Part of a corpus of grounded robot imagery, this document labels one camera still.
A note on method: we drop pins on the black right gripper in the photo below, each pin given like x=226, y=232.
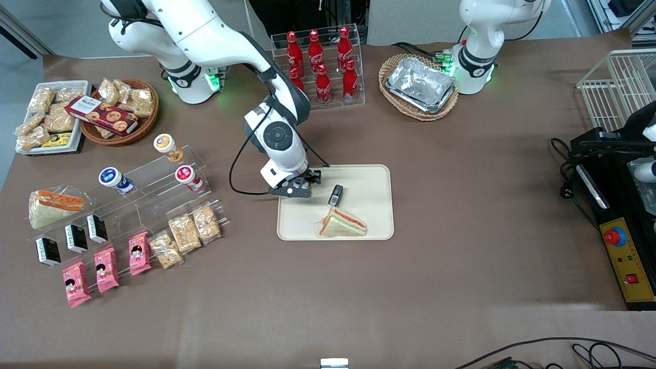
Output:
x=310, y=178

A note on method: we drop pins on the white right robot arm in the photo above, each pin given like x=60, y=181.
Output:
x=205, y=31

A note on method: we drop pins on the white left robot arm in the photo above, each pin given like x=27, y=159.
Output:
x=482, y=46

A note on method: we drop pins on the cream serving tray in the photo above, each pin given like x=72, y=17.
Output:
x=369, y=205

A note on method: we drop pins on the red lid gum jar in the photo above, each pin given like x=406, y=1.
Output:
x=188, y=178

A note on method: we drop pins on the orange lid gum jar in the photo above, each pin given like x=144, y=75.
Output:
x=168, y=147

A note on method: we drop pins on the blue lid gum jar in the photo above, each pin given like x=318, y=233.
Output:
x=115, y=180

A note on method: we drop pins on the white plastic tray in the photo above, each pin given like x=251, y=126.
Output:
x=77, y=128

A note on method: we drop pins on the clear plastic machine tray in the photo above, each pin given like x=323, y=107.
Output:
x=644, y=189

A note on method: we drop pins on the small black card box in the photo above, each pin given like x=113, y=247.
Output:
x=335, y=195

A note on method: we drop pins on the triangle sandwich without bag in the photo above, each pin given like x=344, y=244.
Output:
x=343, y=225

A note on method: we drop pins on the clear acrylic bottle rack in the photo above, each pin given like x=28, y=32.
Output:
x=333, y=107

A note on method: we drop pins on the red cola bottle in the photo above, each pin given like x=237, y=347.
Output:
x=323, y=89
x=350, y=84
x=298, y=79
x=293, y=51
x=344, y=47
x=315, y=50

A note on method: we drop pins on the clear bag crispy snack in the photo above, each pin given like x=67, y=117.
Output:
x=184, y=233
x=206, y=223
x=142, y=102
x=69, y=95
x=108, y=91
x=59, y=120
x=33, y=138
x=165, y=250
x=105, y=132
x=41, y=100
x=28, y=124
x=125, y=89

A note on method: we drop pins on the light wicker basket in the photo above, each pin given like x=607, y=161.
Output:
x=392, y=97

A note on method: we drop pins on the silver foil container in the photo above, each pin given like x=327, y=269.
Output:
x=420, y=84

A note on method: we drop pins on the clear acrylic step display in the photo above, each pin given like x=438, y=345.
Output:
x=154, y=205

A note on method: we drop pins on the black equipment stand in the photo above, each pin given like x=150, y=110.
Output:
x=287, y=15

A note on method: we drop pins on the small silver device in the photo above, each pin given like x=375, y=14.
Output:
x=334, y=364

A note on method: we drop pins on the dark wicker basket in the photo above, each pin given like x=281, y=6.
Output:
x=138, y=130

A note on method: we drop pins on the pink snack pack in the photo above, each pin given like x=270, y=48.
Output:
x=139, y=253
x=106, y=270
x=76, y=284

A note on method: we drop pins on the black white small box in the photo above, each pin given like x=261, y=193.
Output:
x=97, y=229
x=76, y=239
x=47, y=252

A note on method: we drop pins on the red cookie box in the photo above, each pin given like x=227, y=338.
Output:
x=102, y=115

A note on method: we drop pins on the small yellow box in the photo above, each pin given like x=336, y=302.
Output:
x=56, y=140

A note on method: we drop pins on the bagged triangle sandwich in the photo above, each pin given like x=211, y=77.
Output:
x=51, y=207

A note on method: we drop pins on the red emergency stop button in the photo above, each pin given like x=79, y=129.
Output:
x=613, y=236

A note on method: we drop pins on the black sealing machine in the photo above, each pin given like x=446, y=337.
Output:
x=620, y=197

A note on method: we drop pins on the yellow control panel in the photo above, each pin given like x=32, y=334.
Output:
x=635, y=256

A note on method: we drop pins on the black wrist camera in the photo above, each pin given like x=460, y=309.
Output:
x=300, y=178

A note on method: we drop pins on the red rocker switch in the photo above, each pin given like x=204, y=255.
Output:
x=632, y=279

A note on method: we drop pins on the aluminium frame shelf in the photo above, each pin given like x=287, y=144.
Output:
x=620, y=15

